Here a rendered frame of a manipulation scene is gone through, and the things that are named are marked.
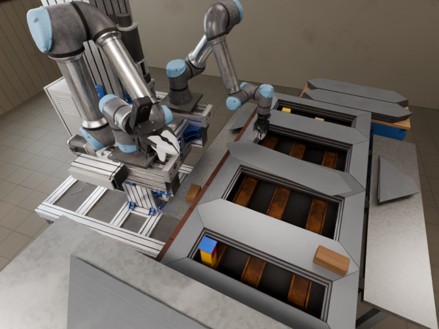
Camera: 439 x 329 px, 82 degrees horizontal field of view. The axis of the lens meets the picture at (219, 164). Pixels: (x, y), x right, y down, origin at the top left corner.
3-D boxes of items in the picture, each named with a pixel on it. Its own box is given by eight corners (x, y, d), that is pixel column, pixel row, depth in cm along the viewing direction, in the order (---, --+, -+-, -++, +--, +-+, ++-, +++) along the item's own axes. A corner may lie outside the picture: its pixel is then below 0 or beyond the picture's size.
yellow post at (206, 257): (216, 262, 121) (215, 243, 108) (211, 272, 118) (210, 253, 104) (207, 258, 123) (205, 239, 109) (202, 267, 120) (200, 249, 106)
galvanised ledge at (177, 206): (264, 109, 222) (264, 106, 220) (191, 226, 139) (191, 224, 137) (243, 104, 228) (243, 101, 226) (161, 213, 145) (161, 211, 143)
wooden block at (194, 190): (192, 188, 154) (191, 183, 151) (201, 190, 153) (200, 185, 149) (186, 201, 148) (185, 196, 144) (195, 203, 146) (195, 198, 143)
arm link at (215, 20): (207, 4, 105) (242, 111, 128) (223, -1, 111) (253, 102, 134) (189, 13, 113) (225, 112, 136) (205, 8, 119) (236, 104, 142)
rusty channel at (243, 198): (291, 113, 212) (292, 108, 208) (195, 316, 106) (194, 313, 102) (281, 111, 214) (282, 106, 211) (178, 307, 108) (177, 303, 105)
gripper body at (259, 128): (252, 132, 149) (254, 114, 141) (257, 124, 155) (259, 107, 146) (264, 135, 147) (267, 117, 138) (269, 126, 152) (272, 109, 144)
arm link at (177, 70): (164, 85, 153) (160, 63, 144) (179, 77, 161) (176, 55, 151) (178, 91, 148) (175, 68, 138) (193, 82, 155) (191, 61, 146)
